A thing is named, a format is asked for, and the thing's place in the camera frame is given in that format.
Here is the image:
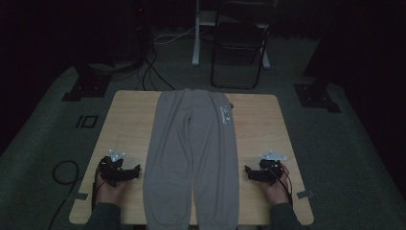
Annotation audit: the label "right hand-held gripper cable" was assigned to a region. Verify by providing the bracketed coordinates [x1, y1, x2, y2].
[270, 166, 294, 205]

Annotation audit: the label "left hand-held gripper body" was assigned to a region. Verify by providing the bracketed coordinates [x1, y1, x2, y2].
[97, 149, 129, 188]

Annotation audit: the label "black looped floor cable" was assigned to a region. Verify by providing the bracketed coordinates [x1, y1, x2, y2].
[47, 159, 81, 230]

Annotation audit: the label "person's right hand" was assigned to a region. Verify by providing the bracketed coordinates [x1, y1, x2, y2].
[258, 163, 292, 206]

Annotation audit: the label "black stand with base plate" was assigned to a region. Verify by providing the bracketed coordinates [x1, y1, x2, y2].
[61, 62, 113, 103]
[293, 0, 342, 114]

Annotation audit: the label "person's left hand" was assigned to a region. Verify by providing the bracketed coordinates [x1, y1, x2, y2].
[95, 173, 129, 206]

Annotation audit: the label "grey pants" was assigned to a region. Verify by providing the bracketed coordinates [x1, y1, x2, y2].
[142, 88, 240, 230]

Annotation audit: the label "black folding chair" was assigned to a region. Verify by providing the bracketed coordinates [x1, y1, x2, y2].
[210, 0, 280, 91]

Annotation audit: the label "white floor cable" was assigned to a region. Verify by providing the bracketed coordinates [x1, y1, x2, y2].
[152, 25, 197, 46]

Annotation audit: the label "white desk frame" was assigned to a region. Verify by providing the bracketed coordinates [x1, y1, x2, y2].
[192, 0, 272, 70]

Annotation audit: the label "dark equipment tower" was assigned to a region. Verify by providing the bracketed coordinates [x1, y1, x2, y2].
[103, 0, 151, 66]

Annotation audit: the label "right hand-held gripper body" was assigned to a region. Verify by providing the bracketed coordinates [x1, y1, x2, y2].
[259, 149, 288, 186]

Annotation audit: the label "bundle of black floor cables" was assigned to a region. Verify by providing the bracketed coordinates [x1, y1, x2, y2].
[136, 47, 177, 92]

